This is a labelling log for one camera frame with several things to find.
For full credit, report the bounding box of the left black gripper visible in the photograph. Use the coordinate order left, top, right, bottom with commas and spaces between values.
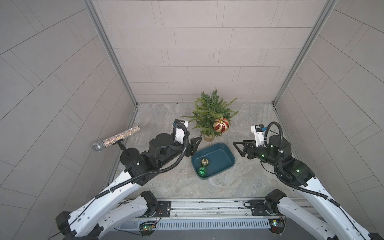
155, 130, 202, 168

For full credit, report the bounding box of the small gold ball ornament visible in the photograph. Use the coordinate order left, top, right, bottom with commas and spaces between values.
201, 159, 210, 168

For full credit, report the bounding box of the red gold striped ornament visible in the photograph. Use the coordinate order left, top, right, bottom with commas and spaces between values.
213, 118, 230, 133

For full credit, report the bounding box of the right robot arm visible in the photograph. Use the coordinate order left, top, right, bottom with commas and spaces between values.
233, 135, 382, 240

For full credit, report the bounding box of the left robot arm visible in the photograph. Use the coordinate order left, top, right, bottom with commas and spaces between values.
56, 129, 202, 240

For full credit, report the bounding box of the small green christmas tree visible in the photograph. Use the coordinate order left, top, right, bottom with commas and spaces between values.
182, 90, 239, 142

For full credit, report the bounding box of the teal plastic tray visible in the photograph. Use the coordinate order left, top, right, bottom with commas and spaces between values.
191, 143, 236, 180

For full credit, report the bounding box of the green glitter ball ornament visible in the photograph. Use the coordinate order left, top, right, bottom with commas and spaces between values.
197, 167, 207, 178

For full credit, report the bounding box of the right circuit board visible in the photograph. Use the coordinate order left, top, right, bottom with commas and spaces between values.
269, 219, 286, 234

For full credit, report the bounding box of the circuit board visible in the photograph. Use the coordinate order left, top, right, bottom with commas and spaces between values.
138, 221, 157, 237
269, 219, 286, 234

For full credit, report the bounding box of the left circuit board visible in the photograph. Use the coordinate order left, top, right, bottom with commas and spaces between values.
138, 221, 157, 237

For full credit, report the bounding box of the glitter microphone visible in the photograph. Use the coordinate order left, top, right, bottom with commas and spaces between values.
92, 126, 141, 152

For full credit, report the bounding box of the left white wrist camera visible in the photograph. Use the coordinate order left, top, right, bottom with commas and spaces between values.
173, 119, 189, 145

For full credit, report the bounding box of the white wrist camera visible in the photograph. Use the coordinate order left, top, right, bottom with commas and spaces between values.
251, 124, 267, 147
173, 119, 189, 145

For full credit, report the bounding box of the left black cable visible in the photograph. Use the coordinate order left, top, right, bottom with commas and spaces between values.
47, 121, 190, 240

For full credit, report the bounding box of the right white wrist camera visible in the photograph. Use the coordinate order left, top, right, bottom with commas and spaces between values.
251, 124, 267, 147

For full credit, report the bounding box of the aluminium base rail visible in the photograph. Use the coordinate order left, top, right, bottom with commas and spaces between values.
114, 199, 289, 234

